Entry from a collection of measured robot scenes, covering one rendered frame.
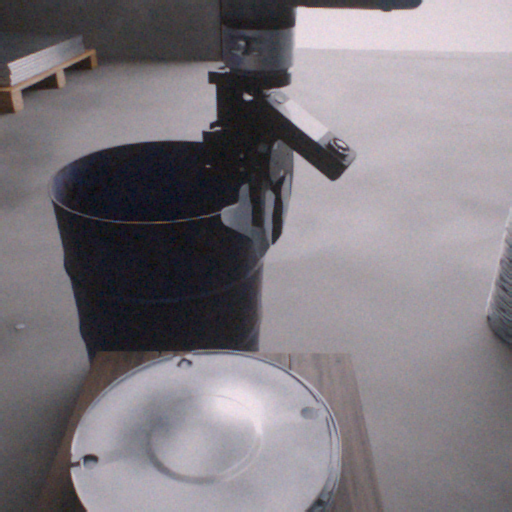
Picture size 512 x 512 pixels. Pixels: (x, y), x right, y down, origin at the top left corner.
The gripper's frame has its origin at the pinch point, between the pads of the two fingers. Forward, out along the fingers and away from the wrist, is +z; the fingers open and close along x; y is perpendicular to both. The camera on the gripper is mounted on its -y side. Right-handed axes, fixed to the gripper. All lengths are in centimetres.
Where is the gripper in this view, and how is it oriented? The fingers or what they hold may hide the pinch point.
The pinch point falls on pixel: (272, 242)
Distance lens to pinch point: 69.2
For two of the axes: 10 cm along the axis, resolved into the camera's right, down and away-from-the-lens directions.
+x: -4.2, 4.4, -7.9
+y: -9.1, -2.1, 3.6
